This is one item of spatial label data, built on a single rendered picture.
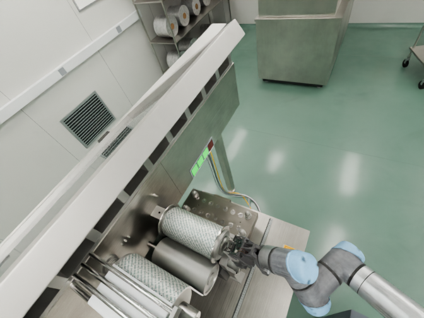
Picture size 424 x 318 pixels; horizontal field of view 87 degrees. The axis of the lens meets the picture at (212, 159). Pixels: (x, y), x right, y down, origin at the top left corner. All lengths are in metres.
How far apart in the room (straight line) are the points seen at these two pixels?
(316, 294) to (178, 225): 0.51
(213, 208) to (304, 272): 0.69
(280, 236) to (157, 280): 0.71
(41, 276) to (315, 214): 2.23
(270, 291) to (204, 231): 0.49
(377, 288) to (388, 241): 1.70
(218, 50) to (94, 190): 0.26
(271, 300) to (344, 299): 1.06
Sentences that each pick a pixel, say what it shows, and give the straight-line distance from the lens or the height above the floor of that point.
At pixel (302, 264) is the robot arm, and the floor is 1.49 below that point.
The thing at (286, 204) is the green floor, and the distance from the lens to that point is 2.35.
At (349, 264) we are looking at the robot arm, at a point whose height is 1.41.
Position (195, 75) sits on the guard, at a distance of 0.32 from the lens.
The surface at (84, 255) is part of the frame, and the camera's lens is 0.89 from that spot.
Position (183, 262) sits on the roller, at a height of 1.24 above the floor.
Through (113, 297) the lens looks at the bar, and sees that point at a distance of 0.81.
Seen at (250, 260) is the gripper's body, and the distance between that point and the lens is 0.81.
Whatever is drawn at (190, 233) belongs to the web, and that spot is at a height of 1.31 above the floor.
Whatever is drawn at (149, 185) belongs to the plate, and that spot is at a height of 1.41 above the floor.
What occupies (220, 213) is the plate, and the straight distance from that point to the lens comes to 1.21.
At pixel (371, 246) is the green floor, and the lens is 2.36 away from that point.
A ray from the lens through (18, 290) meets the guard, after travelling 0.25.
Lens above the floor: 2.12
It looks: 51 degrees down
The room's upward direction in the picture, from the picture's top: 19 degrees counter-clockwise
